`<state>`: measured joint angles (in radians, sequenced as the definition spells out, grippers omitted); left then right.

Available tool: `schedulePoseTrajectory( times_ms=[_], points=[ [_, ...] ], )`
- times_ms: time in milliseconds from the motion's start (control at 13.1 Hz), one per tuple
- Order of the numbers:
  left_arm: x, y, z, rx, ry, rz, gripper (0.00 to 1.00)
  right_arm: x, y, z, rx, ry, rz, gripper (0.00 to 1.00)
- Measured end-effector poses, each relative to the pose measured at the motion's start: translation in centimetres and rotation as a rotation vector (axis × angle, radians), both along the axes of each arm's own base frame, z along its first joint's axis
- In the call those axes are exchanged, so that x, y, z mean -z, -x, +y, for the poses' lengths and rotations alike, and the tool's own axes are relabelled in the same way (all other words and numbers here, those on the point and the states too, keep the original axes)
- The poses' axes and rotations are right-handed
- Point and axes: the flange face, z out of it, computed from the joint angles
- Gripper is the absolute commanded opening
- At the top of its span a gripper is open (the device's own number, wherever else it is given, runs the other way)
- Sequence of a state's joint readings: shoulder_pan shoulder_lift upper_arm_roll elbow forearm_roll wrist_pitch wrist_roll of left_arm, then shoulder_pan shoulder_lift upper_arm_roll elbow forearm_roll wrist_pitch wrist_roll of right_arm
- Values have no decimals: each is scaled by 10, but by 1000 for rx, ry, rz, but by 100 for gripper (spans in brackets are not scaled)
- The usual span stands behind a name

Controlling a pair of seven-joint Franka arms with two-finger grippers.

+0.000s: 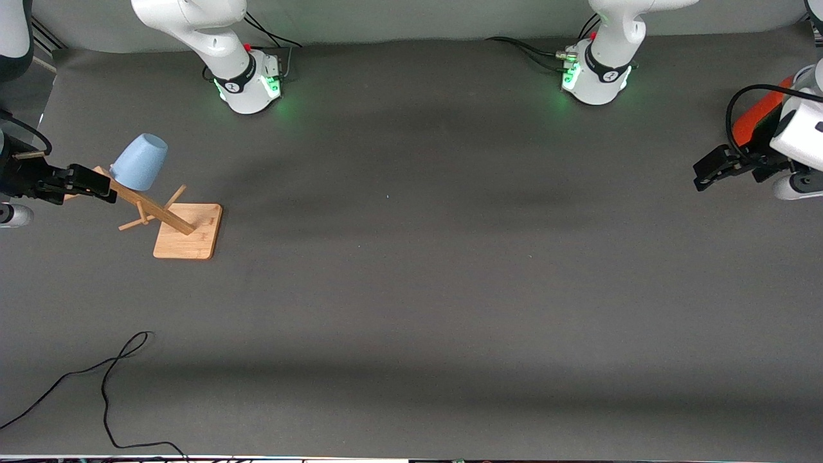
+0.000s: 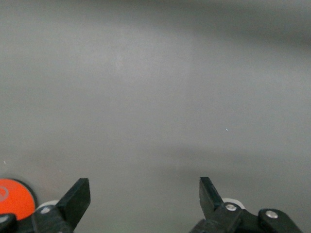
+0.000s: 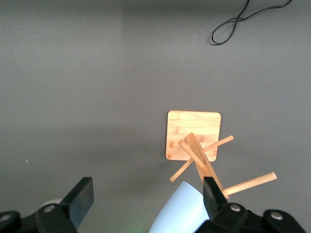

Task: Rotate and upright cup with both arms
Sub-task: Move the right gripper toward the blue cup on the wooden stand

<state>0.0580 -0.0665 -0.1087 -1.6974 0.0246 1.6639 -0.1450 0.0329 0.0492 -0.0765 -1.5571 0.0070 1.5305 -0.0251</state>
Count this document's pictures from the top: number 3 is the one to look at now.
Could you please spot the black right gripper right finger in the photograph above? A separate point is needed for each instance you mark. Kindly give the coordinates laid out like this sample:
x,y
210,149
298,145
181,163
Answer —
x,y
213,199

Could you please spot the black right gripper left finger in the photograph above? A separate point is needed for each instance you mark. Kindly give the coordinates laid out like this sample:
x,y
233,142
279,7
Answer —
x,y
77,199

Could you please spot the light blue cup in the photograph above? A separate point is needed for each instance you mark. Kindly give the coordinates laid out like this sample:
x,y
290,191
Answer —
x,y
179,208

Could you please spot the wooden mug tree rack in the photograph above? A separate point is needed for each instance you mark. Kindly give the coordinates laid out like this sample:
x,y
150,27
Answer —
x,y
192,126

